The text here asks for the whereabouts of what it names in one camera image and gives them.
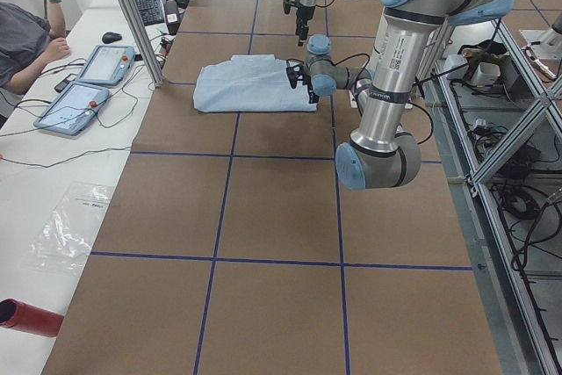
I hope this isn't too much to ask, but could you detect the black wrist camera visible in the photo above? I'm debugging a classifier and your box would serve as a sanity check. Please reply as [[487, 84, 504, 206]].
[[285, 63, 306, 90], [283, 0, 299, 15]]

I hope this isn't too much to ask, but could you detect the black keyboard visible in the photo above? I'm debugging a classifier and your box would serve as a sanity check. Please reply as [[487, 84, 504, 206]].
[[134, 0, 165, 26]]

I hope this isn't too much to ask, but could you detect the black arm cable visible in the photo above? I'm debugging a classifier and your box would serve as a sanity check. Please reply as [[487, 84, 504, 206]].
[[285, 52, 466, 146]]

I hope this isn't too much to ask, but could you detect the red cylindrical bottle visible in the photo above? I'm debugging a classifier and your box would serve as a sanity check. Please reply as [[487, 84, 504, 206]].
[[1, 299, 63, 337]]

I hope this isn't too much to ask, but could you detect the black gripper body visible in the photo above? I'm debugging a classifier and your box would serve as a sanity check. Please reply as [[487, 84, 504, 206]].
[[296, 3, 314, 27], [300, 71, 315, 95]]

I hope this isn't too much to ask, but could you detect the black computer mouse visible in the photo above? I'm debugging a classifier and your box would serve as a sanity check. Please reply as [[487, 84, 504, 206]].
[[102, 32, 122, 44]]

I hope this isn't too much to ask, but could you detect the black smartphone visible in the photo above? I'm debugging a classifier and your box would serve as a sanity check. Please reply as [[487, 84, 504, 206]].
[[54, 74, 76, 93]]

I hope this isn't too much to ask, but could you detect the clear plastic bag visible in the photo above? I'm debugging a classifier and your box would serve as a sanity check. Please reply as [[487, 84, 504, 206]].
[[25, 182, 115, 277]]

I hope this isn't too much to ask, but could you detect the blue teach pendant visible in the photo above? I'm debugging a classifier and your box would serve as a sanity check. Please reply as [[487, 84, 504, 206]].
[[33, 82, 110, 136], [76, 45, 135, 87]]

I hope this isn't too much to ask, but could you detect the aluminium frame post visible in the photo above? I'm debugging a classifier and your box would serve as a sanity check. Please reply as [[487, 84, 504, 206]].
[[118, 0, 164, 88]]

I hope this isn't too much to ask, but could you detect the white central pedestal column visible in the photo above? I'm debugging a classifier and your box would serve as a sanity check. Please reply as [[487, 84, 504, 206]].
[[346, 0, 415, 110]]

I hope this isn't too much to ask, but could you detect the lower blue teach pendant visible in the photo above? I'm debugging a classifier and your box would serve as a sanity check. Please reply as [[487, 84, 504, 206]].
[[33, 82, 110, 136]]

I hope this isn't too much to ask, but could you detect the upper blue teach pendant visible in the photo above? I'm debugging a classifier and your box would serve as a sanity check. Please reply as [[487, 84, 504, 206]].
[[76, 45, 135, 87]]

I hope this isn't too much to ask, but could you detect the seated person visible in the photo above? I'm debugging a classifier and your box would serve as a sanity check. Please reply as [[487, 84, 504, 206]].
[[0, 0, 72, 126]]

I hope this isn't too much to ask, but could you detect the light blue button shirt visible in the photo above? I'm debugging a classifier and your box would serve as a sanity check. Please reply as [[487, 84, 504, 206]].
[[193, 54, 317, 112]]

